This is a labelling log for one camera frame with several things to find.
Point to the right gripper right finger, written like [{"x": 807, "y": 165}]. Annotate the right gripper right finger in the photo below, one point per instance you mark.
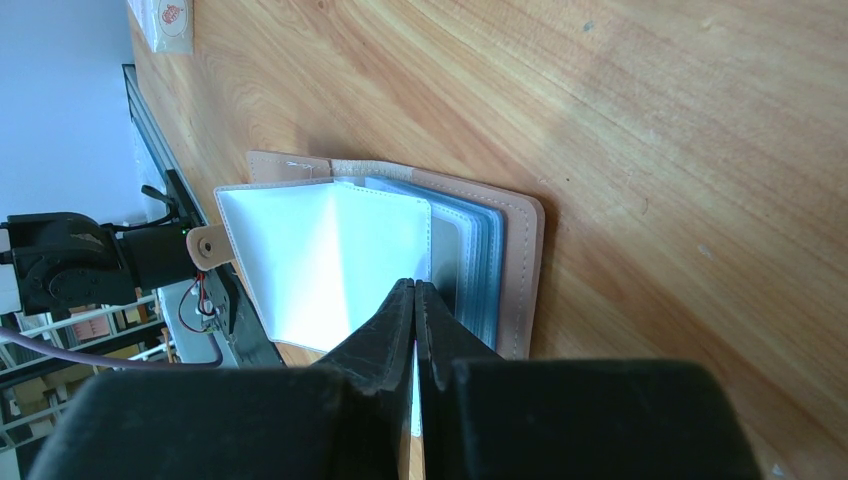
[{"x": 485, "y": 417}]

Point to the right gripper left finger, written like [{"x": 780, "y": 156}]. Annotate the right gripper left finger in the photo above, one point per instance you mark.
[{"x": 345, "y": 416}]

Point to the pink leather card holder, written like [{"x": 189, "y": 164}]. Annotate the pink leather card holder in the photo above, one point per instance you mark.
[{"x": 320, "y": 242}]

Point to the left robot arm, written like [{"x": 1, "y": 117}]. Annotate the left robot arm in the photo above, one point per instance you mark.
[{"x": 55, "y": 262}]

